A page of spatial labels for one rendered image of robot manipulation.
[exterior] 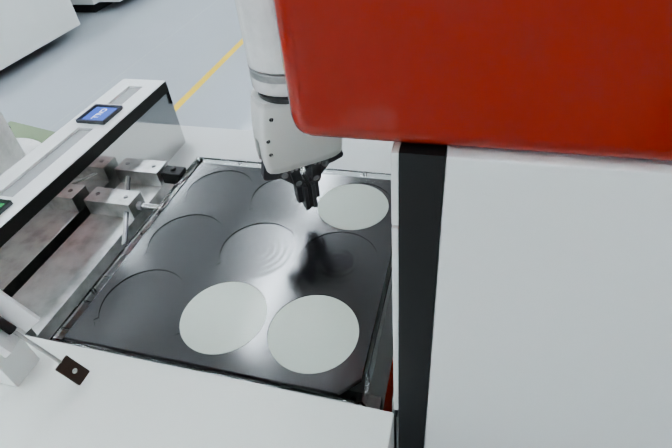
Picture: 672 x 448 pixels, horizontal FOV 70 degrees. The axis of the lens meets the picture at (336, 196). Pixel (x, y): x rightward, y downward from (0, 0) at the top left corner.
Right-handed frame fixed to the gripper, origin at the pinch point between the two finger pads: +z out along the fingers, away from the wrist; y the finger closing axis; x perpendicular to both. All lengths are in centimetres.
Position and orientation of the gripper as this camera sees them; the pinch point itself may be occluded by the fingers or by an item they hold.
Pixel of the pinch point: (306, 191)
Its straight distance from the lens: 63.8
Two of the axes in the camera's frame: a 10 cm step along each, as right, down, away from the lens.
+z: 0.8, 7.7, 6.3
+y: -9.2, 3.1, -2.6
